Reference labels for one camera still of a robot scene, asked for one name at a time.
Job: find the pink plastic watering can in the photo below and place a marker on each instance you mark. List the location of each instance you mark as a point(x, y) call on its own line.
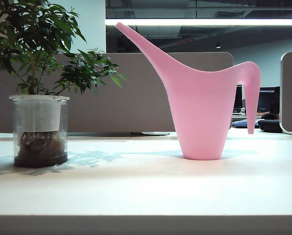
point(202, 110)

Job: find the white inner plant pot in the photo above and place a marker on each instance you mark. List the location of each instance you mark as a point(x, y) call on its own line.
point(40, 115)

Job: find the green leafy plant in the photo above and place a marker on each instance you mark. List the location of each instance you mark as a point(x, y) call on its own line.
point(38, 31)

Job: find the grey table mat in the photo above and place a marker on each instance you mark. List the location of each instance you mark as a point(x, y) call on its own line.
point(126, 98)

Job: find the dark blue keyboard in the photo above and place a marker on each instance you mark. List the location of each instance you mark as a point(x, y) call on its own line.
point(239, 124)

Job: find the black computer monitor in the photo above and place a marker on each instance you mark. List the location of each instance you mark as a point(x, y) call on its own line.
point(268, 100)
point(239, 98)

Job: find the clear glass outer pot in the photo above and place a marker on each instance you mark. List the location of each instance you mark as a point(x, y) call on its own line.
point(39, 153)

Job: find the long ceiling light strip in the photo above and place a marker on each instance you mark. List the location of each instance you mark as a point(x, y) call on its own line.
point(209, 22)

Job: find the black round cushion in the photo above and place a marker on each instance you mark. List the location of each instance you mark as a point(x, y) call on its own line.
point(268, 124)

